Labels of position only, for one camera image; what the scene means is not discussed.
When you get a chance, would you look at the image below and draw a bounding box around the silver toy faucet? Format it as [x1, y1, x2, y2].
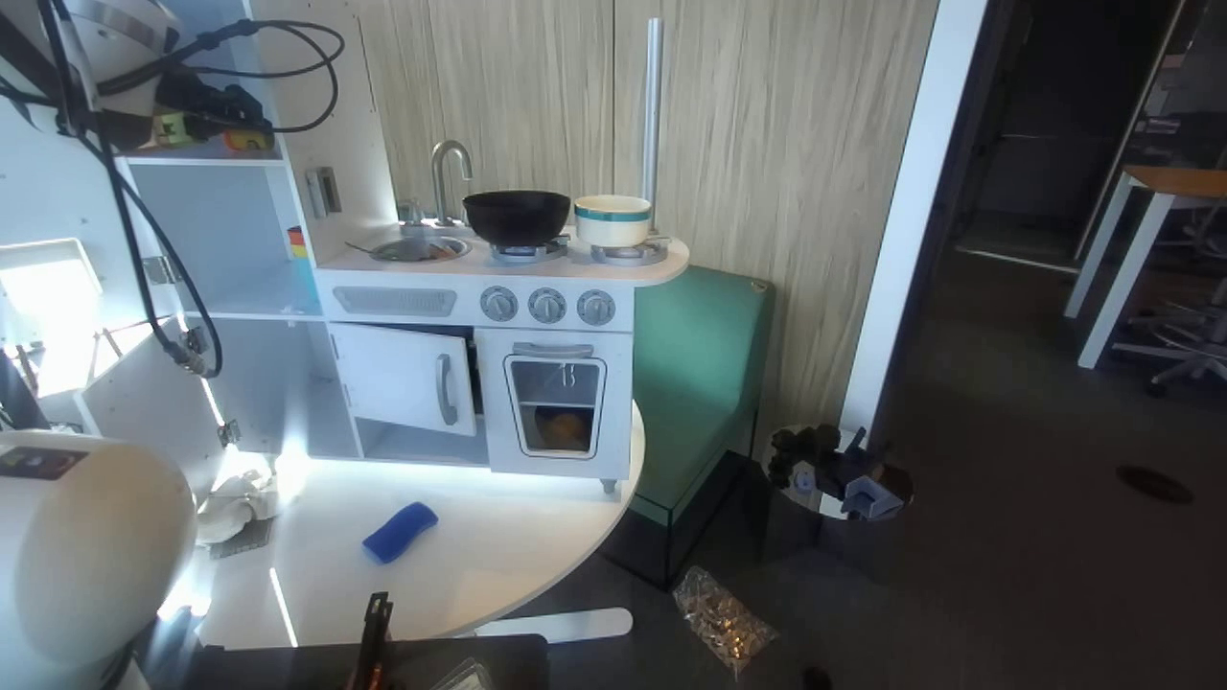
[424, 136, 474, 234]

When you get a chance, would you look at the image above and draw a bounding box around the white lower cupboard door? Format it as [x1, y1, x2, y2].
[77, 335, 230, 501]

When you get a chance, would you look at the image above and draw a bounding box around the silver toy sink basin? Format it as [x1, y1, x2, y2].
[368, 228, 471, 269]

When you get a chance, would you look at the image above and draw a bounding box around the glittery plastic bag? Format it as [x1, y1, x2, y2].
[665, 564, 782, 676]

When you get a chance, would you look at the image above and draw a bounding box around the white desk wooden top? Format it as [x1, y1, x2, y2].
[1063, 160, 1227, 375]

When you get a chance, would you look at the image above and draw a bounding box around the white oven door with window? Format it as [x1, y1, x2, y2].
[474, 325, 639, 482]

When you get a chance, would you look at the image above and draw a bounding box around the blue sponge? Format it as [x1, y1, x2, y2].
[360, 500, 440, 566]

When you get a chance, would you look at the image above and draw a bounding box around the white door frame post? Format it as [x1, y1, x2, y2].
[835, 0, 998, 444]

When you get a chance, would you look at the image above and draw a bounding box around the black bowl pot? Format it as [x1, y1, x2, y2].
[458, 188, 576, 252]

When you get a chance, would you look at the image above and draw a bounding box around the grey round oven knob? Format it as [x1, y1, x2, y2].
[523, 285, 572, 325]
[576, 288, 617, 330]
[474, 285, 522, 325]

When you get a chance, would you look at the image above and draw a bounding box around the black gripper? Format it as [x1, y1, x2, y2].
[149, 64, 274, 157]

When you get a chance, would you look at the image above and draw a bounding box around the office chair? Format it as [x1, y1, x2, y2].
[1109, 243, 1227, 399]

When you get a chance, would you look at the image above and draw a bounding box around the white pot teal stripe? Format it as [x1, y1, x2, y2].
[572, 193, 654, 252]

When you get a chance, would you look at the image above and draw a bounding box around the red yellow toy container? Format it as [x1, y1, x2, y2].
[217, 117, 278, 160]

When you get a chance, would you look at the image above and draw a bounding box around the white toy kitchen unit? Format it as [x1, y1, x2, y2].
[109, 0, 695, 506]

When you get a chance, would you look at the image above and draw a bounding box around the thin black cable loop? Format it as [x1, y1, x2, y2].
[166, 16, 351, 137]

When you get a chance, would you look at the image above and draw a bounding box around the white upright pole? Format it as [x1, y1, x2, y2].
[637, 12, 665, 243]

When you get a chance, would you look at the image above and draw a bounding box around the black upright bracket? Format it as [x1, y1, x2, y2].
[350, 587, 400, 690]

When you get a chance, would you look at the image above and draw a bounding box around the small grey rectangular plate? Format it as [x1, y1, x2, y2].
[297, 160, 346, 221]

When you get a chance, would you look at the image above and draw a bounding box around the white under-sink cabinet door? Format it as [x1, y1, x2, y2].
[327, 317, 481, 440]

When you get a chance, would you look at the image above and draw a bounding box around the green upholstered bench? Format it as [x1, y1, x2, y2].
[596, 264, 777, 592]

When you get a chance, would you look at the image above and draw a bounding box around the floor box of clutter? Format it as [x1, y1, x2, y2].
[762, 417, 920, 528]

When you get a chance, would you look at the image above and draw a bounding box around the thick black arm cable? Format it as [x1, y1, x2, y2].
[0, 0, 230, 384]

